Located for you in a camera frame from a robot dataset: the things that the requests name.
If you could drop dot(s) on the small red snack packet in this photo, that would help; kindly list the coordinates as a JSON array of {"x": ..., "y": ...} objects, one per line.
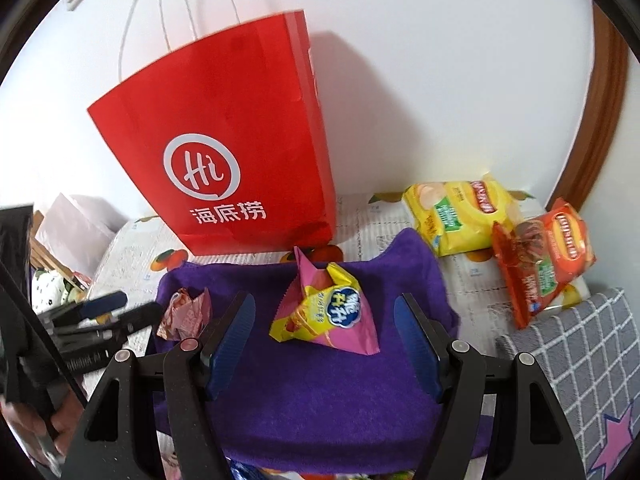
[{"x": 185, "y": 315}]

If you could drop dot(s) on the white polka dot cloth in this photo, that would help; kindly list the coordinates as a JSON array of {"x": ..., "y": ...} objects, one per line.
[{"x": 47, "y": 287}]

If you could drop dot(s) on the red paper bag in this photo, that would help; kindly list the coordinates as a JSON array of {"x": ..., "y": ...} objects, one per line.
[{"x": 225, "y": 150}]

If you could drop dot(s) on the purple cloth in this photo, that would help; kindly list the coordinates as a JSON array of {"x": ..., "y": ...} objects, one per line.
[{"x": 320, "y": 400}]

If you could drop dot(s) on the orange chip bag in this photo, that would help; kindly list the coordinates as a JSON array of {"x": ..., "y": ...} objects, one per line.
[{"x": 545, "y": 260}]

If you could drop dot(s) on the pink yellow pyramid snack packet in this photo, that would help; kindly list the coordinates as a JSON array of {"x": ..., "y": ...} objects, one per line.
[{"x": 330, "y": 310}]

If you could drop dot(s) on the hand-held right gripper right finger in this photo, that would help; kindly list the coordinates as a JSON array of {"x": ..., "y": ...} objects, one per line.
[{"x": 415, "y": 340}]

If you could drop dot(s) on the wooden rack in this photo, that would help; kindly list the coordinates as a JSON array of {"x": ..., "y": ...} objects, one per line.
[{"x": 47, "y": 260}]

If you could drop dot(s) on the person's left hand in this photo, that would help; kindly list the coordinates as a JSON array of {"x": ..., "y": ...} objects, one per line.
[{"x": 62, "y": 417}]

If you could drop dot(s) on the fruit printed tablecloth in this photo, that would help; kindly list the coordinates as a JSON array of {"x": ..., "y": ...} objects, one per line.
[{"x": 380, "y": 220}]

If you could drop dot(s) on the white paper bag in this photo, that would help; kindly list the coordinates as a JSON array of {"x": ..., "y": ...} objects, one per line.
[{"x": 75, "y": 235}]

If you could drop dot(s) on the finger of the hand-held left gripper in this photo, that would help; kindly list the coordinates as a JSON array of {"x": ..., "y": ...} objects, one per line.
[
  {"x": 102, "y": 304},
  {"x": 135, "y": 317}
]

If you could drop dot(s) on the grey checked cushion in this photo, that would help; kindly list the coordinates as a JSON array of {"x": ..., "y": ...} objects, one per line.
[{"x": 580, "y": 360}]

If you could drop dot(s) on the yellow chip bag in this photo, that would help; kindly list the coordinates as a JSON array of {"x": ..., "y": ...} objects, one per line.
[{"x": 460, "y": 215}]

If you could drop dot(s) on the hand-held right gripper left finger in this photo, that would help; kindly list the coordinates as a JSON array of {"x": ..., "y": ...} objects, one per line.
[{"x": 234, "y": 340}]

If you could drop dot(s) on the brown wooden door frame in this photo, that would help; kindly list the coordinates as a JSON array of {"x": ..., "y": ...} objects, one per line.
[{"x": 597, "y": 110}]

